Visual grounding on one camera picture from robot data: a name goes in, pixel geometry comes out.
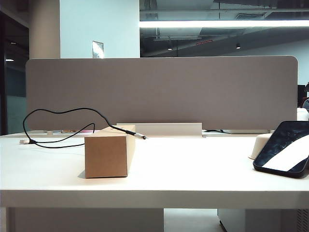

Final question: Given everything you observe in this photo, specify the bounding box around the black charging cable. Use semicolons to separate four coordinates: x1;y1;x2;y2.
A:
22;107;148;148

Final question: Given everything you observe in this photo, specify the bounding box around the black smartphone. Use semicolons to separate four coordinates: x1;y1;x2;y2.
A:
253;120;309;179

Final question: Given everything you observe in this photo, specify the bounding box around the grey fabric desk divider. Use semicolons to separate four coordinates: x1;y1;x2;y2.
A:
25;56;299;131

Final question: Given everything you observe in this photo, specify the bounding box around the brown cardboard box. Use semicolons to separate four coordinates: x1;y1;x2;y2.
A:
84;124;136;179

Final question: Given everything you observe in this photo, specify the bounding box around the white paper pulp tray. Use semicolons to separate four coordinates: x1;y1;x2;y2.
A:
248;133;274;160

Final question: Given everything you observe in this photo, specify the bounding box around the long ceiling light strip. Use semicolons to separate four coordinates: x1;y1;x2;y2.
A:
139;20;309;28

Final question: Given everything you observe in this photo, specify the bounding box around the ceiling air vent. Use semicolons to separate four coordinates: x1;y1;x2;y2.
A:
235;12;265;20

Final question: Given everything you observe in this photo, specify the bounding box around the black background monitor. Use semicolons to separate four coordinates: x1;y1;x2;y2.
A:
297;84;305;108

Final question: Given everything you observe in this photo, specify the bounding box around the seated background person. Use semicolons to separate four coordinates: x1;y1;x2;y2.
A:
303;82;309;108

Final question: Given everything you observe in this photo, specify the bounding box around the framed wall notice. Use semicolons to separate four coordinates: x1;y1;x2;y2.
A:
92;40;105;59

